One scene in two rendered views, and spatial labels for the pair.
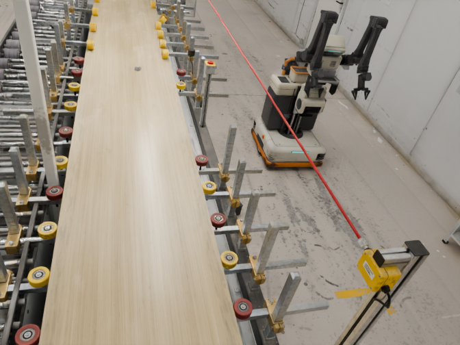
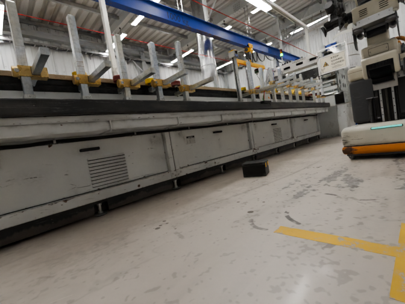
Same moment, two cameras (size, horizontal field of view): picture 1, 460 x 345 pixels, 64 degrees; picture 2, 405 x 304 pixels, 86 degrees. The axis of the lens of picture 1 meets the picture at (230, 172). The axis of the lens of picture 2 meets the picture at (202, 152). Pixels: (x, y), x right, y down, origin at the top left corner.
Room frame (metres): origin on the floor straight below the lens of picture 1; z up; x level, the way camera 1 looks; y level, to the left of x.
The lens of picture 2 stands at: (1.15, -1.60, 0.38)
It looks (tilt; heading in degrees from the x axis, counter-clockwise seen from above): 3 degrees down; 66
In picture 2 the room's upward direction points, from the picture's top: 9 degrees counter-clockwise
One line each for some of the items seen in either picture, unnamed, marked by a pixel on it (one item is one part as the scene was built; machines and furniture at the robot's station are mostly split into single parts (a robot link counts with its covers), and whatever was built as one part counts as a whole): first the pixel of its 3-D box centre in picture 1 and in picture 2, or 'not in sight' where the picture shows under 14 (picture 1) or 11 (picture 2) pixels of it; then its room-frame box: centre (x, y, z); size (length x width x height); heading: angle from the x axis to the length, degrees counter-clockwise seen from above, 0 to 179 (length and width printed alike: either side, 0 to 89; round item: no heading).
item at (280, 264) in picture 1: (265, 266); (93, 78); (1.17, -0.26, 0.81); 0.43 x 0.03 x 0.04; 111
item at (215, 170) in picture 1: (230, 171); (192, 87); (1.87, 0.00, 0.80); 0.43 x 0.03 x 0.04; 111
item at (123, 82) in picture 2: (243, 231); (128, 84); (1.37, -0.13, 0.81); 0.14 x 0.06 x 0.05; 21
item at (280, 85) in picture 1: (294, 101); (387, 85); (3.51, -0.51, 0.59); 0.55 x 0.34 x 0.83; 110
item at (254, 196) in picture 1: (246, 226); (123, 73); (1.34, -0.14, 0.88); 0.04 x 0.04 x 0.48; 21
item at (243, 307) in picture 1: (241, 313); not in sight; (0.86, -0.17, 0.85); 0.08 x 0.08 x 0.11
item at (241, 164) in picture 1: (235, 193); (156, 76); (1.58, -0.05, 0.88); 0.04 x 0.04 x 0.48; 21
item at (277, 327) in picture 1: (273, 315); (30, 72); (0.90, -0.31, 0.83); 0.14 x 0.06 x 0.05; 21
